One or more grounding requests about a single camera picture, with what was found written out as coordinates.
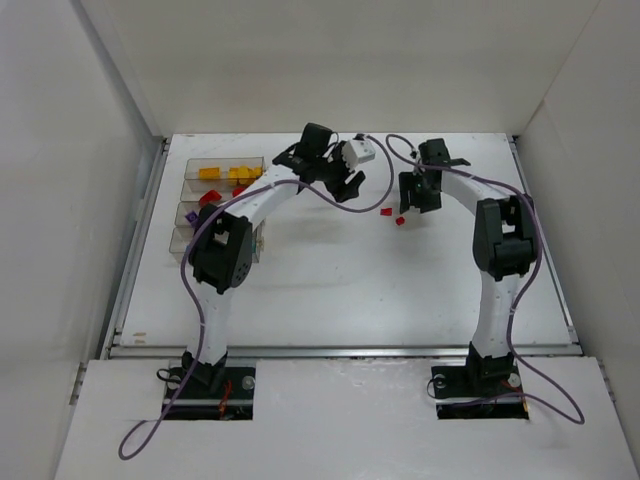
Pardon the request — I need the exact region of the yellow striped lego brick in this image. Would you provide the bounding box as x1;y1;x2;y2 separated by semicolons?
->
198;167;221;180

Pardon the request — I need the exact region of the red rounded lego brick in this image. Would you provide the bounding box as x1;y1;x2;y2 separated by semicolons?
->
198;189;222;208

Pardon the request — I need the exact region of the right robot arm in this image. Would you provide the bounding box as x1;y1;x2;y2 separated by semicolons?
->
399;138;539;399

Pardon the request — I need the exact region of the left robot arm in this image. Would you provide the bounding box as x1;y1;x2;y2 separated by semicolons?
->
181;123;376;394

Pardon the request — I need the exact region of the clear acrylic bin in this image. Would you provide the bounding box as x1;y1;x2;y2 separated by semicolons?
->
169;226;194;264
174;202;204;227
180;179;244;202
184;157;265;180

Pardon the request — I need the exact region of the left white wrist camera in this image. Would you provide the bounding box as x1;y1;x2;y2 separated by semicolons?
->
342;139;376;170

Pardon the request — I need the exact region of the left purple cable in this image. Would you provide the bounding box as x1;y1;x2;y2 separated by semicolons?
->
118;132;392;460

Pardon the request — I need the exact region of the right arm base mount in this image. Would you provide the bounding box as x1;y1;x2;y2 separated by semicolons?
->
428;365;529;420

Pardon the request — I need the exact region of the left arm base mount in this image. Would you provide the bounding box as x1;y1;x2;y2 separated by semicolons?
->
165;357;256;421

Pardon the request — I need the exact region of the aluminium frame rail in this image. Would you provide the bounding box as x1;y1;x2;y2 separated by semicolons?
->
104;343;583;359

